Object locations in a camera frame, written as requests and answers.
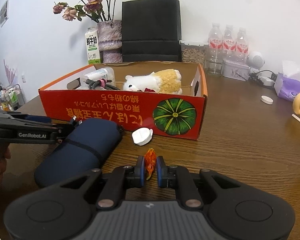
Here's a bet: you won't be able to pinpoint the orange dried flower piece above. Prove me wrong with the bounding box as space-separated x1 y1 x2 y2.
144 148 157 180

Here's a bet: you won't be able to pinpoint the purple tissue pack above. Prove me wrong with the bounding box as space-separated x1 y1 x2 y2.
274 60 300 101

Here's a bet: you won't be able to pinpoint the white round cap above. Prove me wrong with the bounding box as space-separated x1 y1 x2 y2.
260 95 274 105

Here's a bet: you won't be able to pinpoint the navy blue pouch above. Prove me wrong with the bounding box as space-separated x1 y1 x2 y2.
34 118 123 188

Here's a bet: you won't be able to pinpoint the white yellow plush toy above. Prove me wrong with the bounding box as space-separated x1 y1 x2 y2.
123 69 183 95

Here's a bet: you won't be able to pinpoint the clear jar with seeds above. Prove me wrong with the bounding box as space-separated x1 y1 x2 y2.
179 40 208 65

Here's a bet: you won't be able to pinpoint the middle water bottle red label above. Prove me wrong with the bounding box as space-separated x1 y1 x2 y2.
223 25 236 60

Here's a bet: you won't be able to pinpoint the clear glass cup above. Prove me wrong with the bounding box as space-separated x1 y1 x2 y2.
205 60 223 76

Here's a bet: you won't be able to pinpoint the white tin box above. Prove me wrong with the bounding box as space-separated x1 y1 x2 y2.
222 60 249 81

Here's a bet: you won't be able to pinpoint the purple ceramic vase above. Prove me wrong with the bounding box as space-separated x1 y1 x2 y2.
97 20 122 63

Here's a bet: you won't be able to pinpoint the translucent plastic container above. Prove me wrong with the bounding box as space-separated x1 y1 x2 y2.
83 67 116 86

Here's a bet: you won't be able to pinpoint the left water bottle red label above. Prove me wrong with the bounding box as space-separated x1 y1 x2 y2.
207 23 223 63

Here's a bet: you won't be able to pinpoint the white round camera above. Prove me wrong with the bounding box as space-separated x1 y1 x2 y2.
246 51 265 69

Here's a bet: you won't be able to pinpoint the water bottle red label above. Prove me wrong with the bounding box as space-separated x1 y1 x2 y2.
223 25 236 60
207 23 223 63
236 28 249 64

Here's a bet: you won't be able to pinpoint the green white milk carton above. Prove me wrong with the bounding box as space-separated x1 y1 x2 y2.
85 27 101 64

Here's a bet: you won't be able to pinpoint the red cardboard pumpkin box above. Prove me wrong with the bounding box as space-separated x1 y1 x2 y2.
38 61 207 140

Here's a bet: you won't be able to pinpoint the dried pink rose bouquet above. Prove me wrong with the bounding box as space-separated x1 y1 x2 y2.
52 0 116 23

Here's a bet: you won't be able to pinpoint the black cable bundle pink tie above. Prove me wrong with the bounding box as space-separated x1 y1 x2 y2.
85 79 120 90

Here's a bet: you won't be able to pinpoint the white power strip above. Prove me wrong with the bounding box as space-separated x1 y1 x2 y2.
250 75 275 88

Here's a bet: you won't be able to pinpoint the right water bottle red label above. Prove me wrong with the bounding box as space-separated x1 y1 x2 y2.
236 28 249 64

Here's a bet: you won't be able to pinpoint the black paper shopping bag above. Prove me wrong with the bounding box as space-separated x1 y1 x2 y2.
121 0 181 62

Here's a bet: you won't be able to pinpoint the black usb cables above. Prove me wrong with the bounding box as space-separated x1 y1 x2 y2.
69 116 84 128

